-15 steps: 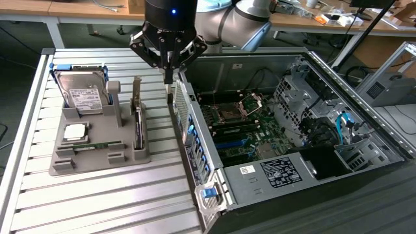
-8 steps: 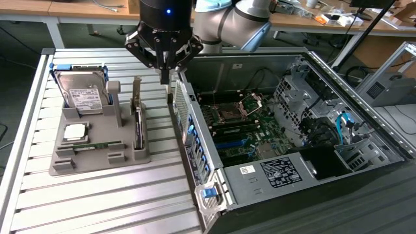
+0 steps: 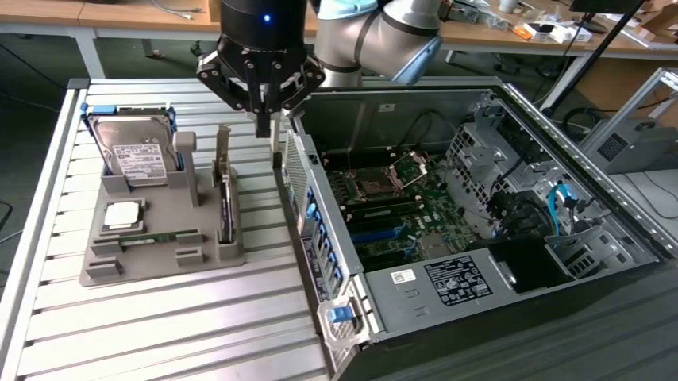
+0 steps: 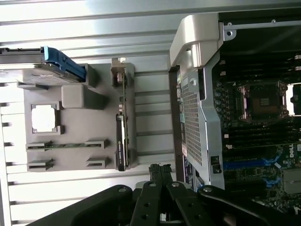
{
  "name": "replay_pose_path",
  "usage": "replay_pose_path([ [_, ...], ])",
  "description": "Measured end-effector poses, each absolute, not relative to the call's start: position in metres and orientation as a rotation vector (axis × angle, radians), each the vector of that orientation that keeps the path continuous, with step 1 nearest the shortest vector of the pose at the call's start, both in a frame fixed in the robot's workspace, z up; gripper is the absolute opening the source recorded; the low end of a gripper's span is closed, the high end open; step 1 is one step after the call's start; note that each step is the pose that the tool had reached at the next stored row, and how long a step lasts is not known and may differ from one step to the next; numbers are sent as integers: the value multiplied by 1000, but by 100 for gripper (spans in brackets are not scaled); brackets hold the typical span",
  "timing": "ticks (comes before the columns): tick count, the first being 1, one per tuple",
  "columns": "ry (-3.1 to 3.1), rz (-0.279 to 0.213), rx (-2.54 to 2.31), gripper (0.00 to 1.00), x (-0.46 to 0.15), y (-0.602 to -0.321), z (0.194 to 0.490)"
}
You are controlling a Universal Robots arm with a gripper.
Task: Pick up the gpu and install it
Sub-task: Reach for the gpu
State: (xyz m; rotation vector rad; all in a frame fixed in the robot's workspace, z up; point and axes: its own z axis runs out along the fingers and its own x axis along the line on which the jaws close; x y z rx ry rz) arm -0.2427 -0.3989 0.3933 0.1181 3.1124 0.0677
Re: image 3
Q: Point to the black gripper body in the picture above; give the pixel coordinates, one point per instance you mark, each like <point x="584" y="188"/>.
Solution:
<point x="259" y="31"/>

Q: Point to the graphics card with metal bracket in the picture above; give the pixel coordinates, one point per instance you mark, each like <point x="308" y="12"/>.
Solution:
<point x="227" y="206"/>

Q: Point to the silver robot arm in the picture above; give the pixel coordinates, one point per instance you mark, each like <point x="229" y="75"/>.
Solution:
<point x="371" y="35"/>

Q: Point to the black caster wheel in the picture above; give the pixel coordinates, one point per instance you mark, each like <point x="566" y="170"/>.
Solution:
<point x="196" y="49"/>

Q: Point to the hard disk in blue caddy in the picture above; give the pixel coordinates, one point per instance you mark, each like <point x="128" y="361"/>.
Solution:
<point x="132" y="143"/>

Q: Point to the metal socket cover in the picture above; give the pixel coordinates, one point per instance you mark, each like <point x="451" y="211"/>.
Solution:
<point x="408" y="168"/>

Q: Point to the CPU socket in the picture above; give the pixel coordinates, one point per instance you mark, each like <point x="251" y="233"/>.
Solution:
<point x="376" y="184"/>

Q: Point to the grey metal drive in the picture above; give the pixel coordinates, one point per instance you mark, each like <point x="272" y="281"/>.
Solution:
<point x="466" y="14"/>

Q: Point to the wooden desk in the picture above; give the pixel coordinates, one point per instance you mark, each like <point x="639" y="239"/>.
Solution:
<point x="540" y="44"/>
<point x="47" y="16"/>

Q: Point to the black expansion slot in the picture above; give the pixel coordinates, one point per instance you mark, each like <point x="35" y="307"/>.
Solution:
<point x="372" y="219"/>
<point x="383" y="208"/>

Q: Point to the grey perforated disk bay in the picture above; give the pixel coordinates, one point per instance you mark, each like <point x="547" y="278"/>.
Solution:
<point x="476" y="151"/>

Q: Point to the silver CPU chip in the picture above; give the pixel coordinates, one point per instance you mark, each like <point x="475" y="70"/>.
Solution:
<point x="123" y="216"/>

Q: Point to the open PC case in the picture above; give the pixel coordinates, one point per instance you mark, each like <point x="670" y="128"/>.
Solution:
<point x="317" y="238"/>

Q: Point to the white mug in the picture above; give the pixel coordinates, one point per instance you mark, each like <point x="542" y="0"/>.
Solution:
<point x="510" y="5"/>

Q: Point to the blue expansion slot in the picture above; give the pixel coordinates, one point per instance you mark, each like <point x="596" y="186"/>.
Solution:
<point x="376" y="235"/>

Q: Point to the green motherboard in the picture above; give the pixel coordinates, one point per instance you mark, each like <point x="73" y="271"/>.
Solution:
<point x="439" y="214"/>

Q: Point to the orange and white box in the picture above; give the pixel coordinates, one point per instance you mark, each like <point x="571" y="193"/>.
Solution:
<point x="530" y="31"/>

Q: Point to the green RAM stick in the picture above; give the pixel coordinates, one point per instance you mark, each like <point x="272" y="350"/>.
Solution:
<point x="151" y="237"/>

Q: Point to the silver chipset heat sink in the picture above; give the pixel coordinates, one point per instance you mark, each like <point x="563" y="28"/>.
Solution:
<point x="435" y="245"/>

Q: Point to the grey parts rack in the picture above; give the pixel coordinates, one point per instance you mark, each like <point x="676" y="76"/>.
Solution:
<point x="159" y="262"/>

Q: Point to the black stand pole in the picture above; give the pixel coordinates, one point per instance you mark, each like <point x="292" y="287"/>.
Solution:
<point x="592" y="59"/>

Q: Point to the black monitor stand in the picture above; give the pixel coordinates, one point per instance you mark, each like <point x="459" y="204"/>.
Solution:
<point x="587" y="20"/>

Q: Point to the grey power supply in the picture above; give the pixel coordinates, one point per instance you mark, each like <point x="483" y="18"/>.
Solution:
<point x="412" y="301"/>

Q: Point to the blue case latch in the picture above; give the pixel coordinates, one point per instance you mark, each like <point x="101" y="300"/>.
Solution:
<point x="340" y="314"/>

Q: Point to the grey computer box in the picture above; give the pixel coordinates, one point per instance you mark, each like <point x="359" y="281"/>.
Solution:
<point x="635" y="147"/>

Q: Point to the cardboard box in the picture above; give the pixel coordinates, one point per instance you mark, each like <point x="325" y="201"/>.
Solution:
<point x="662" y="24"/>

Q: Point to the aluminium frame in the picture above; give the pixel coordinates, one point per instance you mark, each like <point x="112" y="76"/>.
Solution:
<point x="659" y="79"/>

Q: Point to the grey metal bay bracket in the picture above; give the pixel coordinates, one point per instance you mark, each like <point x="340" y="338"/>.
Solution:
<point x="587" y="254"/>

